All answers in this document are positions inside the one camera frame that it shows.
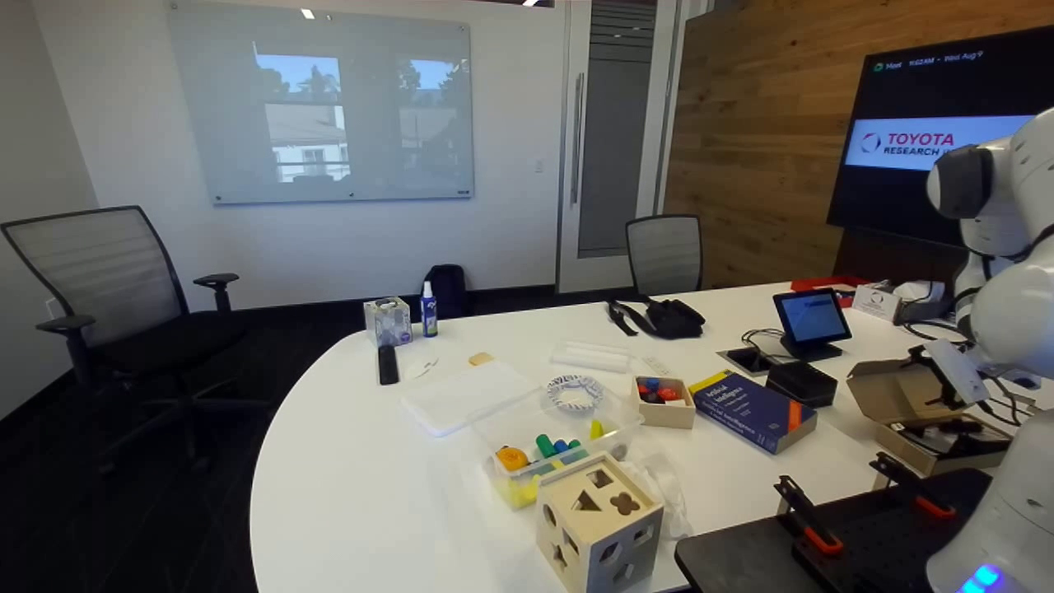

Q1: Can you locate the glass whiteboard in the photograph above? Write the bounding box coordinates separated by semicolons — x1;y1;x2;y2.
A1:
168;0;476;209

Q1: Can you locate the red box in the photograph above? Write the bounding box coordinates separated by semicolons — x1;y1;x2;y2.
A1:
790;276;856;297

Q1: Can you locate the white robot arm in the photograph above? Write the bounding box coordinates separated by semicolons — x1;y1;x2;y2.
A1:
925;108;1054;593

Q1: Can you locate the blue book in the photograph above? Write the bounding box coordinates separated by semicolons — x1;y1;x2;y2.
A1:
688;368;816;456

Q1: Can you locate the grey mesh office chair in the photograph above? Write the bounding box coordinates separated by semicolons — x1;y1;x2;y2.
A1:
626;214;702;297

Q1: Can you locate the clear plastic toy container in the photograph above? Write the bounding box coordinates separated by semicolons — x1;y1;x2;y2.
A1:
477;401;628;512

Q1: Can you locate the small wooden block box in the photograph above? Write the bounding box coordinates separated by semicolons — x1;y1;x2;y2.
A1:
635;374;696;429

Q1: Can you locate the wall television screen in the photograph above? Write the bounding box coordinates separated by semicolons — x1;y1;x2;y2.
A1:
826;25;1054;244

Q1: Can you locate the black remote control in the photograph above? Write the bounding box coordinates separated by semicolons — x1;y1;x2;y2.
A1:
379;347;400;387

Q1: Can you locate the white plastic lid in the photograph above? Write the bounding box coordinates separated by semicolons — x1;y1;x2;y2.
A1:
404;363;537;437

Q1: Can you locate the brown cardboard box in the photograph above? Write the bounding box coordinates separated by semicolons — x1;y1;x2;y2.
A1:
847;358;1010;476

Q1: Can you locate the black armrest office chair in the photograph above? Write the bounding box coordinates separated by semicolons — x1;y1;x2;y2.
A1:
3;204;256;470

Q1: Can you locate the black tablet display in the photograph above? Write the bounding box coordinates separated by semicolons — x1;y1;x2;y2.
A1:
773;289;849;358

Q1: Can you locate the black bag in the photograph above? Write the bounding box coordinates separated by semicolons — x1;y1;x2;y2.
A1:
608;300;706;338

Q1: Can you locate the black cube speaker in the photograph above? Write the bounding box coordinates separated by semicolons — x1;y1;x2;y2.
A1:
767;363;836;407

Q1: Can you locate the blue spray bottle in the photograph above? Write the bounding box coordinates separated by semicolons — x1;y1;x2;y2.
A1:
418;280;437;337

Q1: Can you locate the black orange clamp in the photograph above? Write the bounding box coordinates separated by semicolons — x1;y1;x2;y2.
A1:
869;452;957;525
773;476;845;556

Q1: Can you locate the black mounting plate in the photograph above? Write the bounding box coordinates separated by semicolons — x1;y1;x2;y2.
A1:
675;470;990;593

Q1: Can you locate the wooden shape sorter cube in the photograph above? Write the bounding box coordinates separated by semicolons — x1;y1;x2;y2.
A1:
537;456;665;593

